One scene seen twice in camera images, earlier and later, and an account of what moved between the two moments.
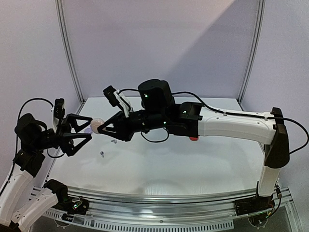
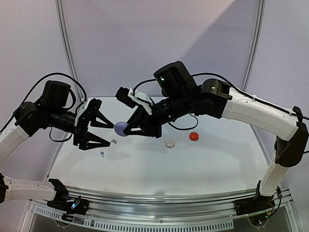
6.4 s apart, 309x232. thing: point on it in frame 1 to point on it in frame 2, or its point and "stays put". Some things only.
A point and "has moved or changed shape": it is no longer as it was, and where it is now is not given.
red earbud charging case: (194, 138) stays put
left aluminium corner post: (67, 48) stays put
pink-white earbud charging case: (95, 123) has moved or changed shape
